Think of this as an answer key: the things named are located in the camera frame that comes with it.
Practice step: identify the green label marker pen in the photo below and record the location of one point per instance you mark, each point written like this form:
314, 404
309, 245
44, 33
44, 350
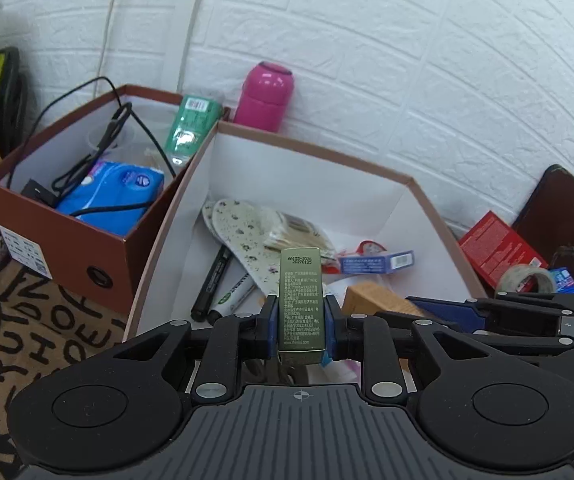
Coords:
232, 297

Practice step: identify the small blue packet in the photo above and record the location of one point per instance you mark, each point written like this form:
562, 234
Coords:
564, 280

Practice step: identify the black marker pen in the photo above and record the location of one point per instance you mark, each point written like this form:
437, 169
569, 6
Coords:
213, 280

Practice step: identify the pink thermos bottle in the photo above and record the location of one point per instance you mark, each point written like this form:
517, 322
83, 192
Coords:
263, 97

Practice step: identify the blue tissue pack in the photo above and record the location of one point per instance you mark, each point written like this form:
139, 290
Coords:
117, 190

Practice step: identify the dark brown bag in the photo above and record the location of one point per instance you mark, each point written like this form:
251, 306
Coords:
567, 210

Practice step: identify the white-lined cardboard box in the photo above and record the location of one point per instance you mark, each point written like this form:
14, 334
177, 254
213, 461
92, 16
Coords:
317, 175

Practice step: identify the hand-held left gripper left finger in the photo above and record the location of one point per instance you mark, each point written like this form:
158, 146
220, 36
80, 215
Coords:
270, 327

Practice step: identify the brown printed mat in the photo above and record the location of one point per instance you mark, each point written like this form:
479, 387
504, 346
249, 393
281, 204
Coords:
27, 340

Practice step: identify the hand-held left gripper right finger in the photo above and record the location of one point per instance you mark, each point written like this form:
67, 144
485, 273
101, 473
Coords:
331, 327

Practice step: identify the red and white packet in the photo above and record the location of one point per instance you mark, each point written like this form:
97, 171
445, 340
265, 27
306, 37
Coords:
367, 247

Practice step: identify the green tube package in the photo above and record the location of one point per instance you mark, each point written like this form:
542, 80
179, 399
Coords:
192, 120

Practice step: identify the cotton swab packet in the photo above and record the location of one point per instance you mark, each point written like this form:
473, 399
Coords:
297, 230

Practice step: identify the red flat box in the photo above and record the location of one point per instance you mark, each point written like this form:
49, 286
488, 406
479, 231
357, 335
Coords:
497, 245

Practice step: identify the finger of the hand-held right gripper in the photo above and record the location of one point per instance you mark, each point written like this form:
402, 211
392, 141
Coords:
447, 310
517, 345

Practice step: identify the small blue box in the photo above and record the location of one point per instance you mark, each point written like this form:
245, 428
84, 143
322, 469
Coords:
377, 262

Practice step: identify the clear tape roll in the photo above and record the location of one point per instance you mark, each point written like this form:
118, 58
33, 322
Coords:
512, 280

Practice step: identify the white speckled insole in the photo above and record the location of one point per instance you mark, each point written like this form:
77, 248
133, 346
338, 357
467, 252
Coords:
207, 220
247, 240

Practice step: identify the wooden block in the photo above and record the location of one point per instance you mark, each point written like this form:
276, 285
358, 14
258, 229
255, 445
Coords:
372, 297

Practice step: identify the black power adapter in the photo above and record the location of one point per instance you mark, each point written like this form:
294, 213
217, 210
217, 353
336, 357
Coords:
39, 192

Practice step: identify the brown shoe box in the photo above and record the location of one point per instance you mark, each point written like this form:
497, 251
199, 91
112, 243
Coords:
92, 255

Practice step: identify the olive green slim box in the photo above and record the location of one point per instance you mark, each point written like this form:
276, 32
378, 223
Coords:
301, 300

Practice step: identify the white wall conduit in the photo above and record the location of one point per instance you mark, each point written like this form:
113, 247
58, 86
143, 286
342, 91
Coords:
189, 20

